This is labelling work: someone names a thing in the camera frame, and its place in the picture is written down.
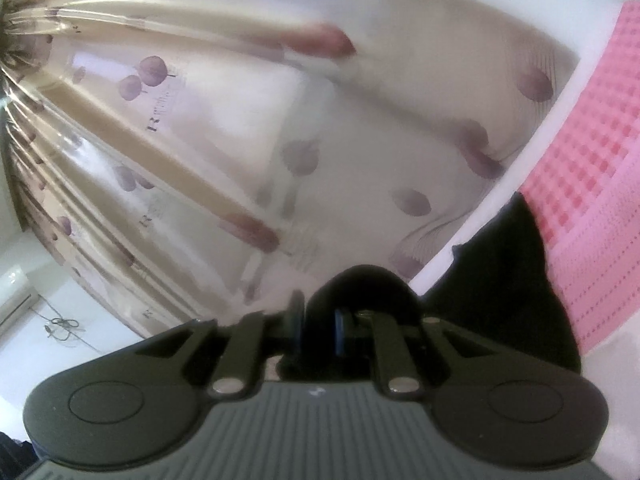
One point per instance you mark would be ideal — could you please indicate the white air conditioner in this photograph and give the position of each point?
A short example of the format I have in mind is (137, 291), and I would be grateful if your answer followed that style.
(14, 292)

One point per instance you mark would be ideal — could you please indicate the beige floral curtain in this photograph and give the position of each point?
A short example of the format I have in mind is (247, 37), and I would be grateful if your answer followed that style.
(250, 135)

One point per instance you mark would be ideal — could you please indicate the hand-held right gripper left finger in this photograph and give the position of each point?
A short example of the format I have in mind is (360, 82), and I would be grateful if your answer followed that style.
(297, 322)

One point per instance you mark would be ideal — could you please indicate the black rose print shirt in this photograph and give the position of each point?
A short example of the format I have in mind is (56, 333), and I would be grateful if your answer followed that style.
(510, 280)

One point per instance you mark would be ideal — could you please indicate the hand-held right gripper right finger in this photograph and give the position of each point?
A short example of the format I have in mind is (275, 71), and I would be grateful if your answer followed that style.
(342, 332)

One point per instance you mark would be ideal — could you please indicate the pink bed sheet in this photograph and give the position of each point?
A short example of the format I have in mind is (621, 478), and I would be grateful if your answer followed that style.
(595, 185)

